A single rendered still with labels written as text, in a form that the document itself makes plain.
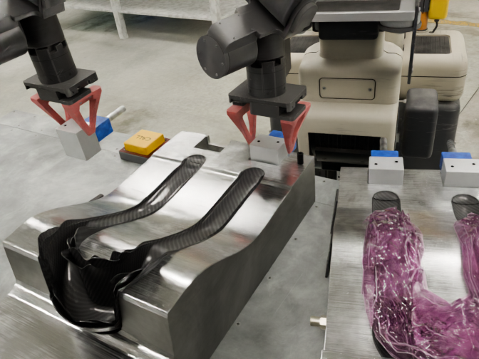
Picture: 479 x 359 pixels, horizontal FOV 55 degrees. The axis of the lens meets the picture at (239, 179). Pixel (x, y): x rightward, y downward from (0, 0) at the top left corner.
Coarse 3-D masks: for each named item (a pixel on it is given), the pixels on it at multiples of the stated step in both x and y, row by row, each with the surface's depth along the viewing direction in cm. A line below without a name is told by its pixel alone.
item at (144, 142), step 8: (136, 136) 96; (144, 136) 96; (152, 136) 95; (160, 136) 95; (128, 144) 94; (136, 144) 93; (144, 144) 93; (152, 144) 93; (160, 144) 96; (144, 152) 93
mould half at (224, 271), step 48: (192, 144) 80; (240, 144) 78; (144, 192) 71; (192, 192) 69; (288, 192) 67; (96, 240) 55; (144, 240) 56; (240, 240) 60; (288, 240) 71; (144, 288) 48; (192, 288) 49; (240, 288) 59; (0, 336) 54; (48, 336) 54; (96, 336) 53; (144, 336) 50; (192, 336) 51
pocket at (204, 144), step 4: (208, 136) 82; (204, 140) 82; (208, 140) 82; (200, 144) 81; (204, 144) 82; (208, 144) 83; (212, 144) 82; (216, 144) 82; (200, 148) 81; (204, 148) 82; (208, 148) 83; (212, 148) 83; (216, 148) 82; (220, 148) 82
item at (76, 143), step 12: (120, 108) 84; (72, 120) 77; (96, 120) 79; (108, 120) 79; (60, 132) 76; (72, 132) 74; (84, 132) 75; (96, 132) 78; (108, 132) 80; (72, 144) 76; (84, 144) 76; (96, 144) 78; (72, 156) 78; (84, 156) 76
